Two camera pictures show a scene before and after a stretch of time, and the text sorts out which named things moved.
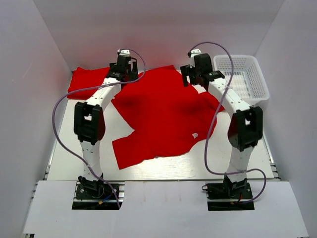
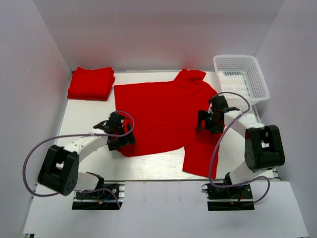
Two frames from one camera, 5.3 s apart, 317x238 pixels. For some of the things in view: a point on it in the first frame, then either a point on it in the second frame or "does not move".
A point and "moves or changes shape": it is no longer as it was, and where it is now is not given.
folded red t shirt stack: x=85 y=78 does not move
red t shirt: x=167 y=117 moves or changes shape
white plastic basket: x=248 y=78 does not move
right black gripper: x=186 y=70 to x=204 y=115
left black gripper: x=132 y=75 to x=128 y=139
